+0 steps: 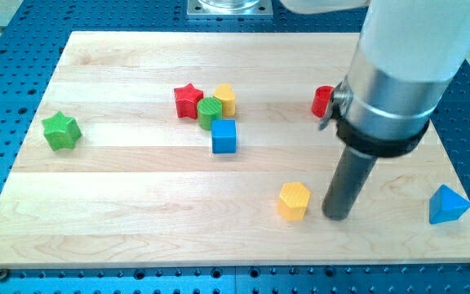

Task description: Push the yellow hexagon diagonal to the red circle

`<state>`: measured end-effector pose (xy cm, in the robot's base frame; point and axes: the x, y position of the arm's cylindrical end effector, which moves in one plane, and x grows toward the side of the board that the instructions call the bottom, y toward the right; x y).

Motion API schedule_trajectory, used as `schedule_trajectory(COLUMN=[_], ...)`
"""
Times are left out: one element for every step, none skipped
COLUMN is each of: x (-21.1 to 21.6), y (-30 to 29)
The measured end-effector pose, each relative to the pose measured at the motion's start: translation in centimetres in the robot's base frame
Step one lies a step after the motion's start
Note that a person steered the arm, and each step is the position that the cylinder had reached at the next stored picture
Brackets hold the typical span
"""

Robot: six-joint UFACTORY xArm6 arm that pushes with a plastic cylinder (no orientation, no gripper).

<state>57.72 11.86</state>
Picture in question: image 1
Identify yellow hexagon block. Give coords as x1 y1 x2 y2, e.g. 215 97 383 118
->
277 182 312 221

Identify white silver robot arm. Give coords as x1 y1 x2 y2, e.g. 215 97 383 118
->
282 0 470 158

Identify blue cube block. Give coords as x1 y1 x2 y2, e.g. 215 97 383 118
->
211 119 237 154

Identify green cylinder block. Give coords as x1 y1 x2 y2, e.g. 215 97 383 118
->
197 97 222 131

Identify yellow heart block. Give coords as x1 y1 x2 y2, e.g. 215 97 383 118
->
213 83 236 117

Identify red star block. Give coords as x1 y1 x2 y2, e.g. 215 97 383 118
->
174 83 204 119

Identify light wooden board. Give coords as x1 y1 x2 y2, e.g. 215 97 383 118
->
0 32 470 269

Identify red cylinder block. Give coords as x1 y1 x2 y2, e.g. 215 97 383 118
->
311 86 334 118

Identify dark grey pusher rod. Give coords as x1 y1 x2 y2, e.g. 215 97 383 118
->
321 146 377 221

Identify green star block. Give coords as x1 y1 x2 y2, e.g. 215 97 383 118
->
42 111 82 151

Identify blue triangle block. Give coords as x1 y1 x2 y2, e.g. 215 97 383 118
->
428 185 470 225

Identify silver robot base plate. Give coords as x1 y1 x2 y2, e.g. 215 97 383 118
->
186 0 273 18

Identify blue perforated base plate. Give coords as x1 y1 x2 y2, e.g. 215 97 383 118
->
0 1 470 293

